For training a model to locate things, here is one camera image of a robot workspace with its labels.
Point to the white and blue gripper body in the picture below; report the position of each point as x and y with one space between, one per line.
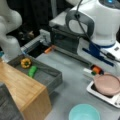
98 54

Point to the orange toy carrot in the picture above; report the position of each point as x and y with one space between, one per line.
96 70

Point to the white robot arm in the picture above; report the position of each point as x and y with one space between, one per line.
98 20

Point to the pink frying pan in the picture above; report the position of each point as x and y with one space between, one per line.
106 84

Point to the silver toaster oven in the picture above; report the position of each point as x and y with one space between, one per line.
66 36

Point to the teal bowl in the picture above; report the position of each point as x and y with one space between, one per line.
84 112

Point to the grey fabric drawer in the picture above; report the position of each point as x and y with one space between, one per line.
46 75

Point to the blue white tool stand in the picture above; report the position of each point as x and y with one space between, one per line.
43 38

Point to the green toy vegetable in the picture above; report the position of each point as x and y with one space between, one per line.
32 71

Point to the yellow toy vegetable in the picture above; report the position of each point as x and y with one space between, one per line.
26 63

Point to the grey fabric storage box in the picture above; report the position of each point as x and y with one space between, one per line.
8 108

